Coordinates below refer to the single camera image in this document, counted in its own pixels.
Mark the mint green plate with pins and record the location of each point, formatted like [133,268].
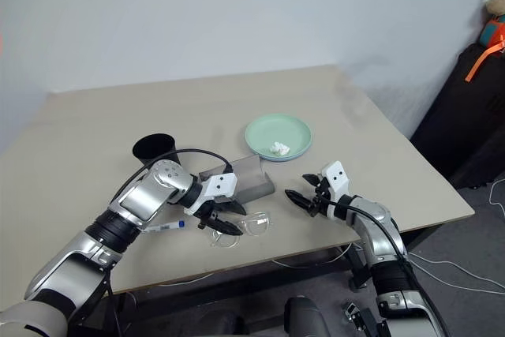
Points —
[276,129]

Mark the black suitcase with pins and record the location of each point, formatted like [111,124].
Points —
[465,124]

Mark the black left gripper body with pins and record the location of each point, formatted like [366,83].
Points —
[213,208]

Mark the clear safety glasses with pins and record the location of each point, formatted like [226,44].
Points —
[258,220]

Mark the light blue plate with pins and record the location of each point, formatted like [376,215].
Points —
[285,159]

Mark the beige plush toy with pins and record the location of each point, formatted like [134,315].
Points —
[496,3]

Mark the white marker with blue cap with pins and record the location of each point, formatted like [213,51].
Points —
[165,227]

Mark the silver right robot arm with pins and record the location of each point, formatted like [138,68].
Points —
[379,234]

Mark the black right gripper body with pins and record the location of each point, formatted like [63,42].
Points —
[320,203]

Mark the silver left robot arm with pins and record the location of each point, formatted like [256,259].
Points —
[138,199]

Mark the black cup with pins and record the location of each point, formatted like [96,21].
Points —
[154,147]

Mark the black and silver bracket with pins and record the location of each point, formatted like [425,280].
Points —
[357,315]

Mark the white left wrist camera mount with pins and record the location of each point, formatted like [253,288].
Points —
[219,185]

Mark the dark rounded shape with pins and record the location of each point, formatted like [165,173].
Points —
[307,317]

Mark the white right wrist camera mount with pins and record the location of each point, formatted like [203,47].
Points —
[335,177]

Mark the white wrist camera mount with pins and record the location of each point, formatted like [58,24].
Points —
[219,185]
[335,177]

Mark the crumpled white tissue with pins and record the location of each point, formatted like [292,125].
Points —
[279,148]

